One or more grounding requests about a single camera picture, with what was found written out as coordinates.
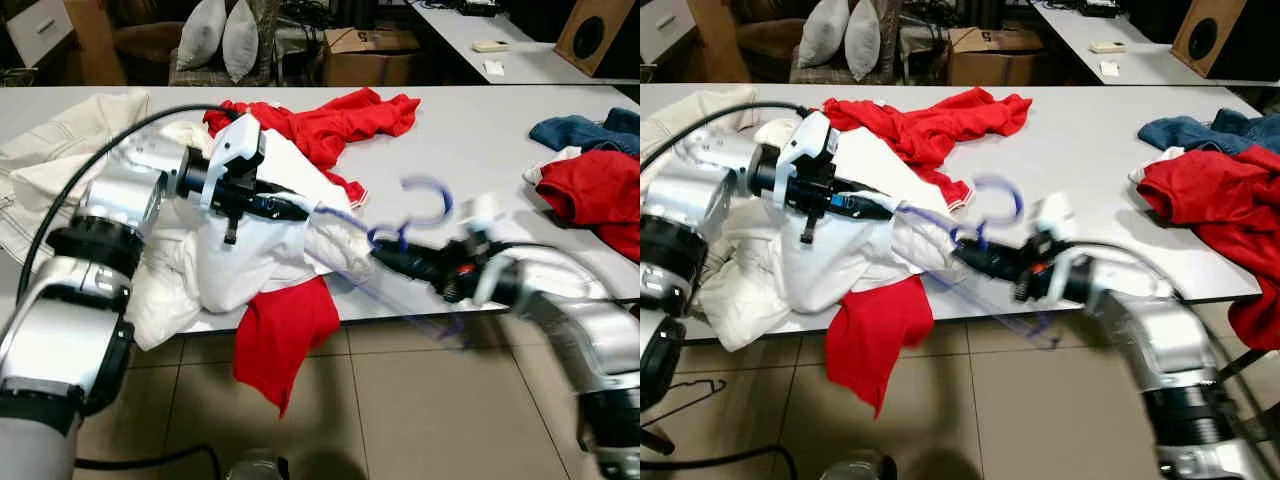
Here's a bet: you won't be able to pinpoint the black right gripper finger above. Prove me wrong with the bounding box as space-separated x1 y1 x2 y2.
375 258 453 291
950 243 1026 271
955 256 1029 289
370 245 451 273

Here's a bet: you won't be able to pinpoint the purple wire hanger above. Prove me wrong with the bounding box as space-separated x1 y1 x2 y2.
905 175 1063 351
315 175 476 351

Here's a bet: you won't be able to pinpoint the white shirt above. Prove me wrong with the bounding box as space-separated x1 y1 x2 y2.
700 118 966 353
125 118 376 353

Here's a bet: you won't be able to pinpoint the red shirt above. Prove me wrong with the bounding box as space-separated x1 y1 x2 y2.
820 87 1033 208
205 87 421 208

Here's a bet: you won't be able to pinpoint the small white cloth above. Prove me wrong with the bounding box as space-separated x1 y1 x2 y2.
522 147 581 186
1128 147 1186 186

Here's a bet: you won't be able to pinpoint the grey checked fabric chair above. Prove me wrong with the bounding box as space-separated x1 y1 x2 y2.
790 0 906 86
168 0 281 88

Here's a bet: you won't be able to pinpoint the crumpled red garment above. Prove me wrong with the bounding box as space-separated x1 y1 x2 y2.
1138 148 1280 351
535 150 641 263

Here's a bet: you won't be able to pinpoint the brown leather armchair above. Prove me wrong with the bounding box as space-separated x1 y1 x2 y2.
735 20 806 86
110 20 183 86

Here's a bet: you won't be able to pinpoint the brown cardboard box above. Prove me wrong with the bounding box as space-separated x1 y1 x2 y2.
322 27 421 88
945 27 1046 88

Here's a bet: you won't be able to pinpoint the grey pillow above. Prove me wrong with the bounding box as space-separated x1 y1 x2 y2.
177 0 226 71
845 0 883 83
222 0 261 83
800 0 851 71

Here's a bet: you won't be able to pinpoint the blue denim jeans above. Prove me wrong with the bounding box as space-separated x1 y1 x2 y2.
1138 108 1280 156
528 108 641 156

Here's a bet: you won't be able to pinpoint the tan wooden panel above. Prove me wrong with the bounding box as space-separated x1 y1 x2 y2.
62 0 129 86
685 0 753 84

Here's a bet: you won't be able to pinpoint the long white table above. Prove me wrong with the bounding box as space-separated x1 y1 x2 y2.
408 0 641 86
1030 0 1280 86

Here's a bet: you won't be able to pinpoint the white drawer cabinet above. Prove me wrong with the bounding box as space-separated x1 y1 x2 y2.
640 0 698 66
0 0 76 69

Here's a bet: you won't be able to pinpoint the wooden speaker box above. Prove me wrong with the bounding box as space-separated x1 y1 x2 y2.
553 0 636 78
1172 0 1256 78

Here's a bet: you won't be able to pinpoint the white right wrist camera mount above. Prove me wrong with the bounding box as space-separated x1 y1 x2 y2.
455 193 526 306
1030 193 1101 301

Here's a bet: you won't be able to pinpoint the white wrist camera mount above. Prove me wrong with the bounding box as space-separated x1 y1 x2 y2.
200 112 266 211
455 193 526 306
775 110 841 211
1030 193 1101 301

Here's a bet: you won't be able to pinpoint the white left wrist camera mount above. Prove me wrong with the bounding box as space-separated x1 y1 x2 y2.
775 110 841 211
200 112 266 211

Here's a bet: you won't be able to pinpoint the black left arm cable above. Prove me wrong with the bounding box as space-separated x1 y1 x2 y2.
15 103 241 301
640 100 811 176

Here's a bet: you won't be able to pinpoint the white table black frame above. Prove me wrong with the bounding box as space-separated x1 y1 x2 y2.
0 85 641 336
640 83 1280 401

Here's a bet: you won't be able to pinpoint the dark blue wire hanger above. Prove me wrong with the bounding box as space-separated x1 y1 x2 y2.
660 377 728 431

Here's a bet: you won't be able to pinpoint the black floor cable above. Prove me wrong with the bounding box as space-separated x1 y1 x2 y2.
75 445 223 476
640 445 801 479

